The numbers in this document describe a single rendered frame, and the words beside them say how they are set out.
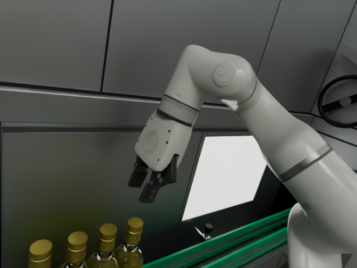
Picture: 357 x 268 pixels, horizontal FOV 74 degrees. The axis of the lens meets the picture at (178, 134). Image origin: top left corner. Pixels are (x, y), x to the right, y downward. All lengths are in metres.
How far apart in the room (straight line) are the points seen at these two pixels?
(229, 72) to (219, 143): 0.43
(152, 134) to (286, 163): 0.23
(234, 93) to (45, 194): 0.43
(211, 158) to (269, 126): 0.36
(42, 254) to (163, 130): 0.28
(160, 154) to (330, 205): 0.26
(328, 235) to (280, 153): 0.12
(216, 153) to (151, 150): 0.38
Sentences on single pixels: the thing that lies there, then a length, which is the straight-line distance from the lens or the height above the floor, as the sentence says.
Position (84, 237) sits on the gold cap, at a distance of 0.50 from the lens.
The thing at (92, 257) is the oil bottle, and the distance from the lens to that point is 0.57.
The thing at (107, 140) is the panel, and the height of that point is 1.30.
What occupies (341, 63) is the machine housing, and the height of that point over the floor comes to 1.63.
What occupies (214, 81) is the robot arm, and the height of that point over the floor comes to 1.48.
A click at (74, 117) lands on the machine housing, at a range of 0.52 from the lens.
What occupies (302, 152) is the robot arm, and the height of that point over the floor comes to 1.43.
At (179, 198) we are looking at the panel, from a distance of 0.77.
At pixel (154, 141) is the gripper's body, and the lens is 0.44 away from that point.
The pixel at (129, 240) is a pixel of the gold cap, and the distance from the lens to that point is 0.55.
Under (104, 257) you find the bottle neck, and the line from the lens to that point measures 0.55.
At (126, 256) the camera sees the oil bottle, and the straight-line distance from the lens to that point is 0.58.
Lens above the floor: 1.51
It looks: 18 degrees down
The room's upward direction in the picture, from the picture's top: 14 degrees clockwise
